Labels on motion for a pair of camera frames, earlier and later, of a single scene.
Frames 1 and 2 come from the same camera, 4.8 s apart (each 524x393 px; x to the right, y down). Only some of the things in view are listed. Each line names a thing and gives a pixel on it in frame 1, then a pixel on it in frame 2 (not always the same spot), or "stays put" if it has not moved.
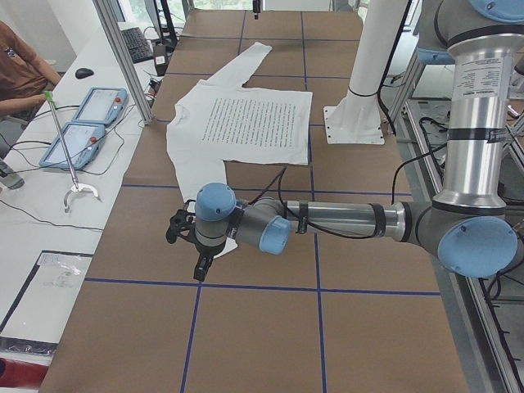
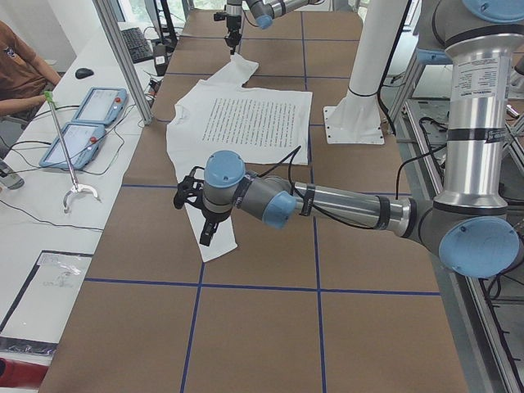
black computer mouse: x=82 y=73 stays put
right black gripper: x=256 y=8 → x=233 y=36
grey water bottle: x=8 y=178 stays put
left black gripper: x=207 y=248 → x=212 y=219
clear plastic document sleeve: x=37 y=322 stays put
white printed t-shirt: x=222 y=119 stays put
